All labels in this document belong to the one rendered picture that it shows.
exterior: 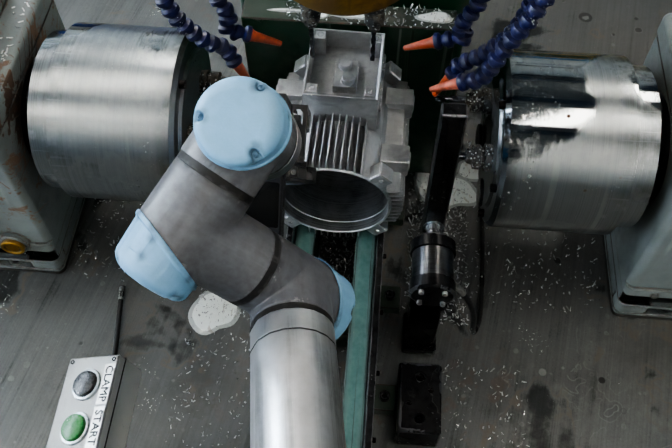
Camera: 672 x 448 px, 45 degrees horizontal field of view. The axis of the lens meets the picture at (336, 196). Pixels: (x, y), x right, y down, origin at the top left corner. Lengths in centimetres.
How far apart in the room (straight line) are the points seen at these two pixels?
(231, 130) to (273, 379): 20
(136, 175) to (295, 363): 51
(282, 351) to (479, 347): 63
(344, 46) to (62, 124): 39
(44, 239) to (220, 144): 69
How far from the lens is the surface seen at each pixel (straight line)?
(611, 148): 107
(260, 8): 117
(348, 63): 111
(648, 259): 121
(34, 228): 128
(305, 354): 67
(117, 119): 108
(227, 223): 68
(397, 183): 109
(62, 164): 113
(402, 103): 114
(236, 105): 65
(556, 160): 106
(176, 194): 67
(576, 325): 131
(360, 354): 112
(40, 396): 129
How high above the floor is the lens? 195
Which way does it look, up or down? 57 degrees down
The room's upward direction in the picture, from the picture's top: straight up
